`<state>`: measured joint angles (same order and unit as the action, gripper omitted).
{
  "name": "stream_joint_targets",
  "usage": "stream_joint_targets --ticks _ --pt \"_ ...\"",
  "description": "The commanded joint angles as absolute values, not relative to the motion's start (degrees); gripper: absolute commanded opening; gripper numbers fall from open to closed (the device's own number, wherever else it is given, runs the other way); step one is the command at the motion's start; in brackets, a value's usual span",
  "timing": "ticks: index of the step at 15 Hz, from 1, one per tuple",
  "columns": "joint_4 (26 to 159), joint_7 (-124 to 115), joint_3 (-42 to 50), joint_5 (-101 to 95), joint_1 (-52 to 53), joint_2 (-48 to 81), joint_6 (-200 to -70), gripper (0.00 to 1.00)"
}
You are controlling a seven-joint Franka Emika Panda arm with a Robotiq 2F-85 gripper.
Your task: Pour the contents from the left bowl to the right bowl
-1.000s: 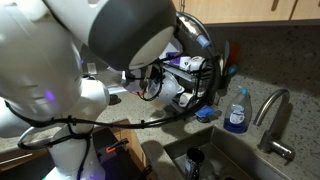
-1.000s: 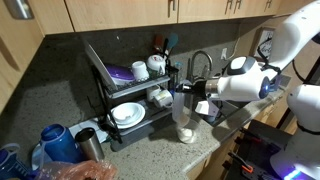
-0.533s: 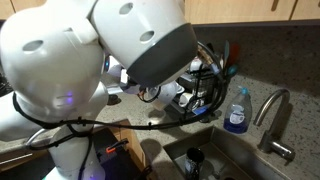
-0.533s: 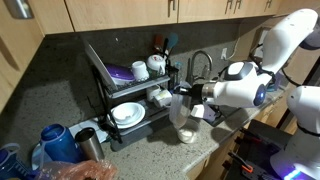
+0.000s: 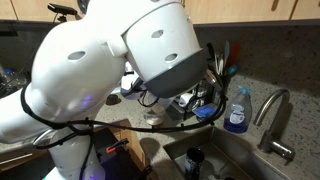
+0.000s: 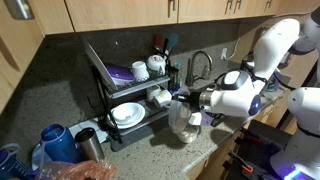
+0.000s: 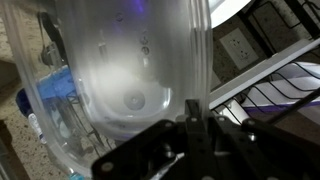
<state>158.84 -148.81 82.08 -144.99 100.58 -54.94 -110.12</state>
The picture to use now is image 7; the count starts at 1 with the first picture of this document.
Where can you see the rectangular clear plastic container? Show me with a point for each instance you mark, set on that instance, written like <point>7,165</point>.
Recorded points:
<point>110,66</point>

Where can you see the purple bowl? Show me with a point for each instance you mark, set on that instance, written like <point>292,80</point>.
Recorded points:
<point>293,86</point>

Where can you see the large white plate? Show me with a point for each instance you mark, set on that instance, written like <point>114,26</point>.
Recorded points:
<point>263,71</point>

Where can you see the white wall outlet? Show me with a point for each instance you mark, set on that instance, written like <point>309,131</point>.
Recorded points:
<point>239,48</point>

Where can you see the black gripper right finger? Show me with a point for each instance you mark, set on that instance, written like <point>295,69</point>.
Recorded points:
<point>260,153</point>

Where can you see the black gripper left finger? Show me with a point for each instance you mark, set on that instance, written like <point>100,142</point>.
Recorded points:
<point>150,150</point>

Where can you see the plain white mug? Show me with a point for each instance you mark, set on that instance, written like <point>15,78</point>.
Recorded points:
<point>233,111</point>

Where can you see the blue water jug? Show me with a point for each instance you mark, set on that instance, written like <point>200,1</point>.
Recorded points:
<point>50,83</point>

